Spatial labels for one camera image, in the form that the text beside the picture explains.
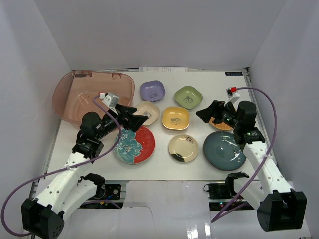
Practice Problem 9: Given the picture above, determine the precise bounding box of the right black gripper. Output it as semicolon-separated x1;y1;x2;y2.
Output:
196;100;241;130

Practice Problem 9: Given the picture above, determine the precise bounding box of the cream square dish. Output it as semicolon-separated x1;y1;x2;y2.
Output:
134;101;160;126

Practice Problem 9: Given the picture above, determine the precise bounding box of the woven bamboo round tray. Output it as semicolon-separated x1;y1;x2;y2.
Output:
209;117;233;131

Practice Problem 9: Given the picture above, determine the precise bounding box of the green square dish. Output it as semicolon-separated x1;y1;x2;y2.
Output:
174;86;203;109

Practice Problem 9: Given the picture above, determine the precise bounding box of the red and teal round plate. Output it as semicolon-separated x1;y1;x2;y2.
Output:
113;126;155;165

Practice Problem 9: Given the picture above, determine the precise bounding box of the purple square dish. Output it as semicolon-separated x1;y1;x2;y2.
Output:
140;80;166;102

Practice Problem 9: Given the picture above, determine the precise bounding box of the yellow square dish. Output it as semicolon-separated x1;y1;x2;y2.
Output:
162;106;190;130

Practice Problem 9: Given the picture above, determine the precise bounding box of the dark blue round plate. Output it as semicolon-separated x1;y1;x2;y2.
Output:
203;131;246;171

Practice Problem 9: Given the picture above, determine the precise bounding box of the cream round plate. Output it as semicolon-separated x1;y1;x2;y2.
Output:
168;134;199;163

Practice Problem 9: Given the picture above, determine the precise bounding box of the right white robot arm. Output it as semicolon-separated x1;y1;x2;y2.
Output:
196;100;307;232

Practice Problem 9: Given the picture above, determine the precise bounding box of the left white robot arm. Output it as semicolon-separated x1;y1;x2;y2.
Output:
21;104;148;239

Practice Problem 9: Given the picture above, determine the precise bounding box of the pink translucent plastic bin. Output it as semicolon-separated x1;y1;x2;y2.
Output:
52;70;135;128

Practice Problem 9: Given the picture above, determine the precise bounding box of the dark blue label sticker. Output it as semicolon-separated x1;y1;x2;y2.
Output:
225;72;243;76

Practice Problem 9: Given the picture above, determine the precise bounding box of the white paper sheet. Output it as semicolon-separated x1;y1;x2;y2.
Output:
139;67;188;72

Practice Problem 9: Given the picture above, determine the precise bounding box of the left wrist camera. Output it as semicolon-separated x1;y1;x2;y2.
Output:
99;93;119;110

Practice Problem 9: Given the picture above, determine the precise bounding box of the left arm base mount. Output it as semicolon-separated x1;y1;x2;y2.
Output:
80;184;123;209

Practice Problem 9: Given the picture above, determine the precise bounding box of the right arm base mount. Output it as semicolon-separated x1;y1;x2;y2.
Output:
203;183;250;211

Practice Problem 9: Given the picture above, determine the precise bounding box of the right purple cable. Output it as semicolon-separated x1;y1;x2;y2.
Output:
210;87;278;223

